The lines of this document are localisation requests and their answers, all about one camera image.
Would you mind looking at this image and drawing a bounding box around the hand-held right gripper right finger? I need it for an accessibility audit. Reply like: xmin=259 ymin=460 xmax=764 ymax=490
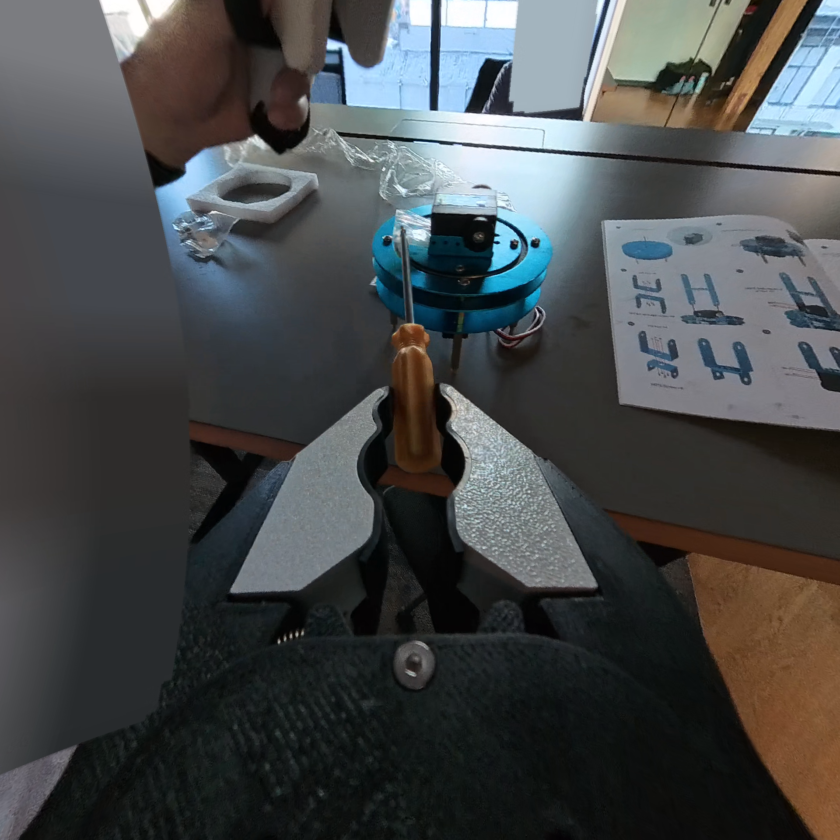
xmin=436 ymin=383 xmax=600 ymax=636

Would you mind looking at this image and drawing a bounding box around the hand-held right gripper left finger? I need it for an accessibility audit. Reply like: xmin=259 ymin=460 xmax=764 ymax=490
xmin=227 ymin=385 xmax=396 ymax=636

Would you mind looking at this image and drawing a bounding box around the orange handled screwdriver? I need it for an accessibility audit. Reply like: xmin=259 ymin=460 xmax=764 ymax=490
xmin=391 ymin=226 xmax=440 ymax=475

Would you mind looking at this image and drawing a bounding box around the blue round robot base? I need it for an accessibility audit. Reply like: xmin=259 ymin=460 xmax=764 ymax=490
xmin=370 ymin=186 xmax=554 ymax=373

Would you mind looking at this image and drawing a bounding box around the dark grey desk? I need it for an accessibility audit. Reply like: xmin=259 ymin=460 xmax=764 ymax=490
xmin=308 ymin=101 xmax=840 ymax=176
xmin=154 ymin=131 xmax=840 ymax=586

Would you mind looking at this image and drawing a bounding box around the person's left hand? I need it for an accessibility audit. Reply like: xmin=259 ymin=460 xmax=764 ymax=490
xmin=120 ymin=0 xmax=313 ymax=173

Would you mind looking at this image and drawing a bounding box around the dark chair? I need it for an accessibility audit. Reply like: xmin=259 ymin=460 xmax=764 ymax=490
xmin=465 ymin=57 xmax=517 ymax=114
xmin=311 ymin=46 xmax=347 ymax=106

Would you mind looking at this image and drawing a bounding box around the window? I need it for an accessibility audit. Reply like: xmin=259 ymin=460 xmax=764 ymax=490
xmin=747 ymin=0 xmax=840 ymax=137
xmin=344 ymin=0 xmax=517 ymax=112

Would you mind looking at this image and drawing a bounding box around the crumpled clear plastic wrap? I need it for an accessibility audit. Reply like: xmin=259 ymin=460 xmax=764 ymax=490
xmin=223 ymin=127 xmax=462 ymax=202

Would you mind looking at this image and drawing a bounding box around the crumpled clear plastic bag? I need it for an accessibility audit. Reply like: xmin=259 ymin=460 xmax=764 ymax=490
xmin=171 ymin=209 xmax=239 ymax=262

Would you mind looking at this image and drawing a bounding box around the printed instruction manual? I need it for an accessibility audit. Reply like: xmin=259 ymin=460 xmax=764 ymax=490
xmin=601 ymin=214 xmax=840 ymax=431

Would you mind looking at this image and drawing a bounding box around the wooden pillar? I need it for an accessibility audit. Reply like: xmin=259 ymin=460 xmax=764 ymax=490
xmin=714 ymin=0 xmax=829 ymax=133

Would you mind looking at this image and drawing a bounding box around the red white servo wire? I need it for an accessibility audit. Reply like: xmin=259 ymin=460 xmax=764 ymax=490
xmin=495 ymin=304 xmax=546 ymax=348

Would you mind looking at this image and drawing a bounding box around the white foam frame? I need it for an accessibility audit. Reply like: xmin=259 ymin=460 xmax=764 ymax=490
xmin=185 ymin=162 xmax=321 ymax=227

